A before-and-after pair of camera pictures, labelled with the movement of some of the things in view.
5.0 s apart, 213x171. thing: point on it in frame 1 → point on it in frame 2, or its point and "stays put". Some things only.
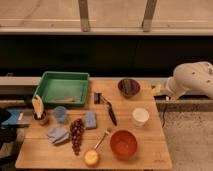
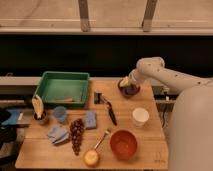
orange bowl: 123,144 stays put
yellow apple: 91,158 stays put
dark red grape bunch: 77,129 stays put
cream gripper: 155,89 → 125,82
